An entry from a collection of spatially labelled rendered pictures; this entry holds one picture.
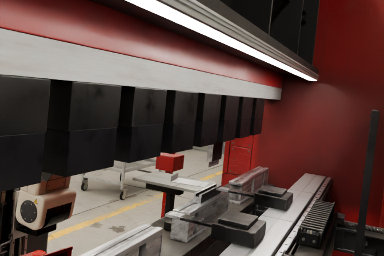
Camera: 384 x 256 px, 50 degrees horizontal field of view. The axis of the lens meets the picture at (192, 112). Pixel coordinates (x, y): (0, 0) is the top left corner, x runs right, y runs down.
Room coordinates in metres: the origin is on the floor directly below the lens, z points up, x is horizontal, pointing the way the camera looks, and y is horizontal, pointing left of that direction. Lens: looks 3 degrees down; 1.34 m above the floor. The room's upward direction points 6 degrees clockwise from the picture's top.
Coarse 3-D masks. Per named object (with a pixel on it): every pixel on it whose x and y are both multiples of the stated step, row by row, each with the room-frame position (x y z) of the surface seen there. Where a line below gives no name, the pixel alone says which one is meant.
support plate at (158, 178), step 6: (144, 174) 1.60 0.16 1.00; (150, 174) 1.61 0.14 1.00; (156, 174) 1.62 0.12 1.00; (162, 174) 1.63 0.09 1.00; (168, 174) 1.64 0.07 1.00; (138, 180) 1.51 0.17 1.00; (144, 180) 1.50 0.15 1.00; (150, 180) 1.51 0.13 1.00; (156, 180) 1.52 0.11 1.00; (162, 180) 1.53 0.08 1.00; (168, 180) 1.54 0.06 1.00; (198, 180) 1.59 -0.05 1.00; (168, 186) 1.46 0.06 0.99; (174, 186) 1.45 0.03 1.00; (180, 186) 1.46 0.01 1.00; (186, 186) 1.47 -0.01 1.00; (192, 186) 1.48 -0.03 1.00; (192, 192) 1.42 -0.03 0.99
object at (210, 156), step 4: (216, 144) 1.47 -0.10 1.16; (220, 144) 1.51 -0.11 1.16; (208, 148) 1.45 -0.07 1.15; (212, 148) 1.44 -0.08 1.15; (216, 148) 1.47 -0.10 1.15; (220, 148) 1.51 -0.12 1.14; (208, 152) 1.45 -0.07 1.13; (212, 152) 1.44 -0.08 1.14; (216, 152) 1.48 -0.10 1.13; (220, 152) 1.52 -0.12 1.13; (208, 156) 1.45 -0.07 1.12; (212, 156) 1.44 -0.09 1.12; (216, 156) 1.48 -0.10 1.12; (220, 156) 1.52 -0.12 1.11; (208, 160) 1.45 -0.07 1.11; (212, 160) 1.45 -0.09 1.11; (216, 160) 1.49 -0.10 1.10; (212, 164) 1.48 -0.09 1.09; (216, 164) 1.52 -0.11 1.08
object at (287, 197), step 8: (232, 192) 1.45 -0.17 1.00; (240, 192) 1.44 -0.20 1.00; (248, 192) 1.45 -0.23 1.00; (256, 192) 1.39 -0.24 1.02; (264, 192) 1.37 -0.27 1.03; (272, 192) 1.36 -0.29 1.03; (280, 192) 1.37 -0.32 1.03; (288, 192) 1.44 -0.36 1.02; (256, 200) 1.37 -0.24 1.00; (264, 200) 1.36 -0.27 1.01; (272, 200) 1.35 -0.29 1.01; (280, 200) 1.34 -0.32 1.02; (288, 200) 1.35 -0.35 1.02; (280, 208) 1.34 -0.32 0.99
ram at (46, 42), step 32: (0, 0) 0.55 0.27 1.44; (32, 0) 0.60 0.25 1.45; (64, 0) 0.66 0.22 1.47; (0, 32) 0.56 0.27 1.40; (32, 32) 0.61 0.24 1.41; (64, 32) 0.67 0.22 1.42; (96, 32) 0.75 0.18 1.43; (128, 32) 0.84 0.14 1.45; (160, 32) 0.96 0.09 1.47; (0, 64) 0.56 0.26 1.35; (32, 64) 0.61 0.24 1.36; (64, 64) 0.68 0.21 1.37; (96, 64) 0.75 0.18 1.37; (128, 64) 0.85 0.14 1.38; (160, 64) 0.97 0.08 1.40; (192, 64) 1.14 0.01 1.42; (224, 64) 1.38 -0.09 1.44; (256, 64) 1.74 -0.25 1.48; (256, 96) 1.79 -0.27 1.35
